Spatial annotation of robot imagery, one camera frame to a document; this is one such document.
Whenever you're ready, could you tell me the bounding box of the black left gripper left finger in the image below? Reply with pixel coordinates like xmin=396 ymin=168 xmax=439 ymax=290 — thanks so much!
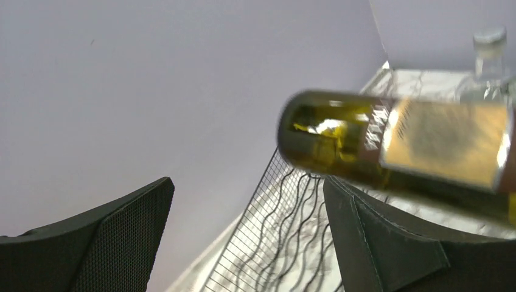
xmin=1 ymin=177 xmax=175 ymax=291

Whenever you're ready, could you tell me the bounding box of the green labelled wine bottle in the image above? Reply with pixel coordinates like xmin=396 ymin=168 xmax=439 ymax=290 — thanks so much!
xmin=277 ymin=90 xmax=515 ymax=224

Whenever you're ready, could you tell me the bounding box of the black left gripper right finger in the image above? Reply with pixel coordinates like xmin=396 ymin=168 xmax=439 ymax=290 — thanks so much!
xmin=323 ymin=177 xmax=515 ymax=291

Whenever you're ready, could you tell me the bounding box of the black wire wine rack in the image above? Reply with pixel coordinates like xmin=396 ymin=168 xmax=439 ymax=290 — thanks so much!
xmin=200 ymin=148 xmax=346 ymax=292

